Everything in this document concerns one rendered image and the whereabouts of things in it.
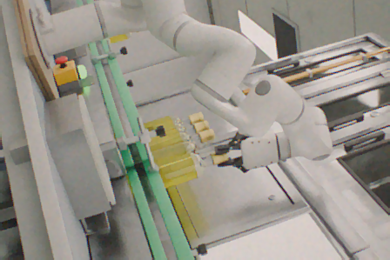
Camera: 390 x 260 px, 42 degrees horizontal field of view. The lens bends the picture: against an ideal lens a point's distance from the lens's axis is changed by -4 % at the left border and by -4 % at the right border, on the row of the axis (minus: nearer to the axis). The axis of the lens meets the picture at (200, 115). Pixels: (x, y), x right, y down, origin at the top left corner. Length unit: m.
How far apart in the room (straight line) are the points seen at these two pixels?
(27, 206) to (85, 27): 0.46
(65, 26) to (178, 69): 6.71
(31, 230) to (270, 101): 0.56
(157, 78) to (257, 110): 6.81
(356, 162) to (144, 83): 6.44
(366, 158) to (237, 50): 0.71
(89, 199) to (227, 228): 0.42
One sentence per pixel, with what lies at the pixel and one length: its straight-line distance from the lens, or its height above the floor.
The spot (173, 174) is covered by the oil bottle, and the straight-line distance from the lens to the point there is 1.41.
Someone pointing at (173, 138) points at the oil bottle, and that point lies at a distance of 1.52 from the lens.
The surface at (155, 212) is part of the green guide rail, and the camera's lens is 1.26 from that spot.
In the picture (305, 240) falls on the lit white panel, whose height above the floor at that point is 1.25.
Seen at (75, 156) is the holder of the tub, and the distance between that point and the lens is 1.10.
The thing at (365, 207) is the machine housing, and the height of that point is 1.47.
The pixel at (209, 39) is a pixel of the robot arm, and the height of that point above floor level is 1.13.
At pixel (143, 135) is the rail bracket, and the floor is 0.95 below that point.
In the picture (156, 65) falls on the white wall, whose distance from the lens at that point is 7.84.
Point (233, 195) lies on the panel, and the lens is 1.51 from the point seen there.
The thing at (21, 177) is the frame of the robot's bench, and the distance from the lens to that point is 1.09.
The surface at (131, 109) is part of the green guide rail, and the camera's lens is 1.50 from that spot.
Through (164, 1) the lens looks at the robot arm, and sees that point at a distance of 1.16.
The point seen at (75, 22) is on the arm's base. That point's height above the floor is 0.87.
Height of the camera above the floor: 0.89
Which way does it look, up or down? 9 degrees up
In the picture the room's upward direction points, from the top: 73 degrees clockwise
